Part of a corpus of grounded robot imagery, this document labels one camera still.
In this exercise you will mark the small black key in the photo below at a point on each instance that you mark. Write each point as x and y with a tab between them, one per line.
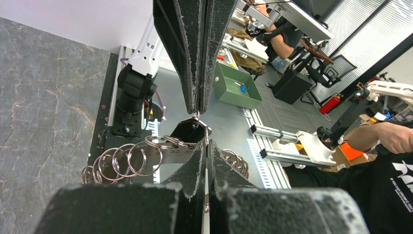
191	130

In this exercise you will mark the black office chair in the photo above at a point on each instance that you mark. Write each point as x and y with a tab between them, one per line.
327	74

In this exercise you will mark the person in black t-shirt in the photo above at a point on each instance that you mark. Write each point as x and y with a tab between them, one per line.
382	188

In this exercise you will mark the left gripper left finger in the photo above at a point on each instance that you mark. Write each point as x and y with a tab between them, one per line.
174	206

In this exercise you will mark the red fire extinguisher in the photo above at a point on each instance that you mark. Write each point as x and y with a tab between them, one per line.
330	104

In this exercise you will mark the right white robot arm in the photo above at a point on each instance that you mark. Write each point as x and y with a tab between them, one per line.
136	83

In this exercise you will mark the seated person in background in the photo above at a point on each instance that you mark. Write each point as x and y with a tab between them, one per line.
281	45

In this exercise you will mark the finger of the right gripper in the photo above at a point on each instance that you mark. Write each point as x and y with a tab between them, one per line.
216	19
180	27

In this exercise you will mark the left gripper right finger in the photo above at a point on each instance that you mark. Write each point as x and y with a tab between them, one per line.
239	207

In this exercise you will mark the green storage bin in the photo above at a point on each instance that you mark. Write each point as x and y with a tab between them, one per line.
235	87

